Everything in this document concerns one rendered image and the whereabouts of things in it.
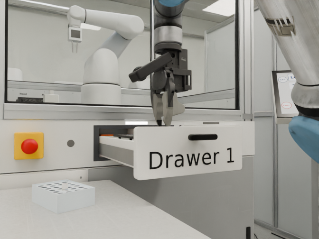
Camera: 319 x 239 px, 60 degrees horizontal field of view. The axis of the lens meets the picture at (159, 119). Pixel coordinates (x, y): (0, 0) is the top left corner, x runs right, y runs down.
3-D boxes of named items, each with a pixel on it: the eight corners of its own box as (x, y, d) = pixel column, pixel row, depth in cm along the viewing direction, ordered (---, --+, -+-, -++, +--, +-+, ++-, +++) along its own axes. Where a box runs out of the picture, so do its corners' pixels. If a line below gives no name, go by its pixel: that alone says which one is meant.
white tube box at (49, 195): (95, 205, 59) (95, 187, 59) (57, 214, 53) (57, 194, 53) (66, 194, 68) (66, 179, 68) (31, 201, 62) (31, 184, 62)
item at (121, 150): (232, 163, 71) (232, 139, 71) (140, 171, 59) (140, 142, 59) (159, 150, 106) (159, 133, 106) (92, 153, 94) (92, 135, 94)
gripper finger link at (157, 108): (175, 127, 76) (177, 94, 75) (156, 128, 73) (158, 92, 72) (169, 126, 78) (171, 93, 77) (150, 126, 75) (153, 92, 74)
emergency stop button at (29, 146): (38, 153, 72) (38, 138, 72) (21, 154, 70) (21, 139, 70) (37, 152, 75) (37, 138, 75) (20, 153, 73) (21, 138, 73)
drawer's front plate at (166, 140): (242, 169, 70) (242, 126, 70) (136, 180, 56) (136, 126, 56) (237, 168, 71) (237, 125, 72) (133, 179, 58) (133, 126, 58)
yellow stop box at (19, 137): (43, 159, 75) (43, 132, 75) (14, 160, 71) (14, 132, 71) (42, 156, 79) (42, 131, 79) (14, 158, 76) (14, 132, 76)
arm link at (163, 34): (163, 23, 68) (147, 33, 75) (163, 42, 68) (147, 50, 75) (188, 29, 72) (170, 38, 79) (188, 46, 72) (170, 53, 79)
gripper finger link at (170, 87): (176, 105, 67) (173, 71, 69) (171, 105, 66) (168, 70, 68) (166, 109, 71) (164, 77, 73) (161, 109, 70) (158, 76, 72)
